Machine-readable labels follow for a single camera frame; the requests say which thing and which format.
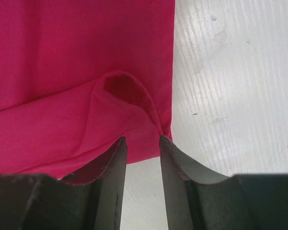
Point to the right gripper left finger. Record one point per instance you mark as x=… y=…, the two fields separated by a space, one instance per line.
x=89 y=198

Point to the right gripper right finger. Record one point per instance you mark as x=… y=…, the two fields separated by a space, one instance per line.
x=198 y=198

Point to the pink t shirt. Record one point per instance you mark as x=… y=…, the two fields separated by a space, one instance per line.
x=75 y=75

